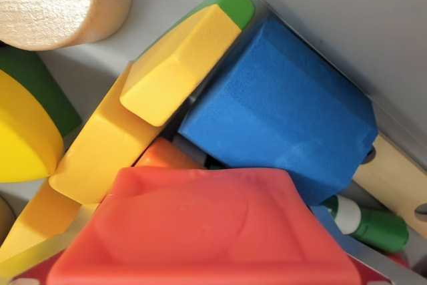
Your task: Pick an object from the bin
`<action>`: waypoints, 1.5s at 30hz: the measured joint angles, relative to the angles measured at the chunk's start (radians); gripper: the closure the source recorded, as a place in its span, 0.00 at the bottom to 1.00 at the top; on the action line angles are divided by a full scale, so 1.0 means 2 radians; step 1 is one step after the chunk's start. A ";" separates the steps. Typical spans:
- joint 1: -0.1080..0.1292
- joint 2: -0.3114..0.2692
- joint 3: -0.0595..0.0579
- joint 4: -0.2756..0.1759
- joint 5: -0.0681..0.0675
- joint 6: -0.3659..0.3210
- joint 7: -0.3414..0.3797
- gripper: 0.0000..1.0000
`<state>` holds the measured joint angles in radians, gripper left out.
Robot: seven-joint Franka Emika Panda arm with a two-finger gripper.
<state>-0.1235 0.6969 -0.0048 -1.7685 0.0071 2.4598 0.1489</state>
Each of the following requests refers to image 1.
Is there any wooden bar with holes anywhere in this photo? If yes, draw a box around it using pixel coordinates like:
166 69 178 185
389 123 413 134
352 133 427 240

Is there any green marker white band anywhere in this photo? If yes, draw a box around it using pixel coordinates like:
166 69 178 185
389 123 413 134
321 194 410 255

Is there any yellow banana tip slice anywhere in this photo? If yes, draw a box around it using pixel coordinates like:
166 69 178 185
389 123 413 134
0 69 65 184

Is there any blue foam block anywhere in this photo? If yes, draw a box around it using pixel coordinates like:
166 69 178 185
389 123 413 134
177 17 378 206

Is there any large wooden cylinder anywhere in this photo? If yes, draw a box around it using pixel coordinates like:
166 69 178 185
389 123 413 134
0 0 133 52

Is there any coral embossed soft cube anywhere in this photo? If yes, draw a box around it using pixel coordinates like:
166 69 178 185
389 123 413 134
45 166 360 285

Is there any orange wooden block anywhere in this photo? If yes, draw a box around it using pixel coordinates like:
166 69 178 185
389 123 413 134
132 135 205 170

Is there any green wooden arch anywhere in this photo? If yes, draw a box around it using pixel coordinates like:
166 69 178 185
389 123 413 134
0 47 83 139

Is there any light green wooden slice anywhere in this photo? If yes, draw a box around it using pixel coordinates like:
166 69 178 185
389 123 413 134
191 0 257 31

